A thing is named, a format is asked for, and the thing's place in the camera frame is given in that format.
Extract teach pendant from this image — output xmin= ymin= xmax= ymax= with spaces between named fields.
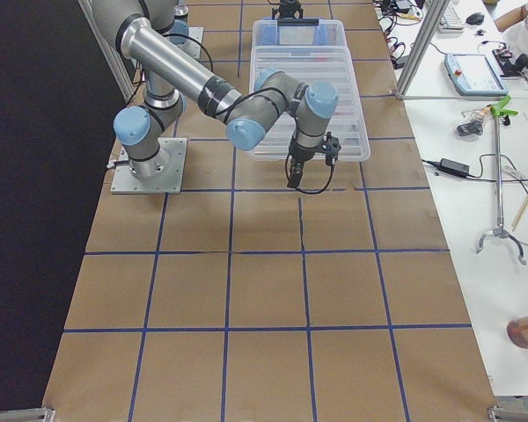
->
xmin=444 ymin=54 xmax=508 ymax=97

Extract clear plastic box lid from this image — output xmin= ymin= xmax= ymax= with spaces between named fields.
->
xmin=245 ymin=47 xmax=372 ymax=164

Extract black box latch handle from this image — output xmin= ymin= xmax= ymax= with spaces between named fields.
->
xmin=276 ymin=18 xmax=319 ymax=26

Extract aluminium frame post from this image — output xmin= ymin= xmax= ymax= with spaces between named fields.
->
xmin=395 ymin=0 xmax=449 ymax=99

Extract computer mouse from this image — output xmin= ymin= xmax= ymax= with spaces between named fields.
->
xmin=466 ymin=12 xmax=485 ymax=25

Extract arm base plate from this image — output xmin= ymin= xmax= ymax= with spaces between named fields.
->
xmin=174 ymin=26 xmax=204 ymax=61
xmin=110 ymin=136 xmax=187 ymax=194

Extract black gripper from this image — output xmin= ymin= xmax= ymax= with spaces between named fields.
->
xmin=272 ymin=0 xmax=304 ymax=18
xmin=287 ymin=132 xmax=341 ymax=187

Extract reacher grabber tool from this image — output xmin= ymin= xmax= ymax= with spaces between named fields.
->
xmin=476 ymin=95 xmax=527 ymax=266

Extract wooden chopsticks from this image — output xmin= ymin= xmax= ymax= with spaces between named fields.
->
xmin=511 ymin=193 xmax=528 ymax=230

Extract clear plastic storage box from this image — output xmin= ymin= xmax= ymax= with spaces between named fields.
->
xmin=252 ymin=18 xmax=348 ymax=47

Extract black power brick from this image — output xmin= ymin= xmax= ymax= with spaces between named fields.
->
xmin=439 ymin=158 xmax=471 ymax=178

